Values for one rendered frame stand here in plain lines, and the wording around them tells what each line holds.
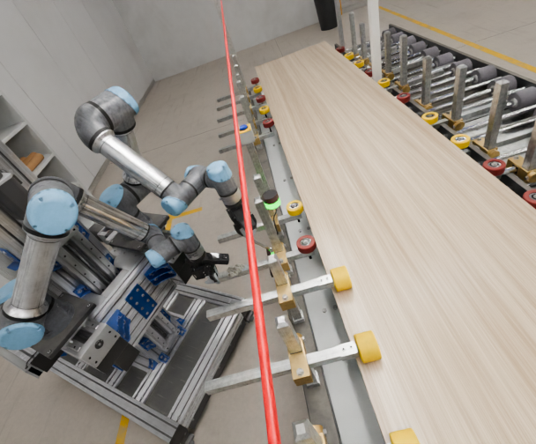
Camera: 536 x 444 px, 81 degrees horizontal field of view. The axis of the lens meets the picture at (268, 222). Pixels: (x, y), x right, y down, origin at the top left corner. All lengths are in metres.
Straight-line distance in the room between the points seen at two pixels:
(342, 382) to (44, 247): 1.08
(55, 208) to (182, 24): 7.96
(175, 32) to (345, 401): 8.40
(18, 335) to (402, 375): 1.13
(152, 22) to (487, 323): 8.59
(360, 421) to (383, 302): 0.41
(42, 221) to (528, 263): 1.43
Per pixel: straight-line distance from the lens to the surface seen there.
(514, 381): 1.06
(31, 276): 1.16
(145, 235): 1.30
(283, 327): 0.86
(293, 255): 1.34
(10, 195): 1.40
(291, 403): 1.99
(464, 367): 1.05
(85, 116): 1.21
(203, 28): 8.75
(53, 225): 1.04
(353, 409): 1.29
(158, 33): 8.92
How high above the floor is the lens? 1.86
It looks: 41 degrees down
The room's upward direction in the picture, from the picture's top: 22 degrees counter-clockwise
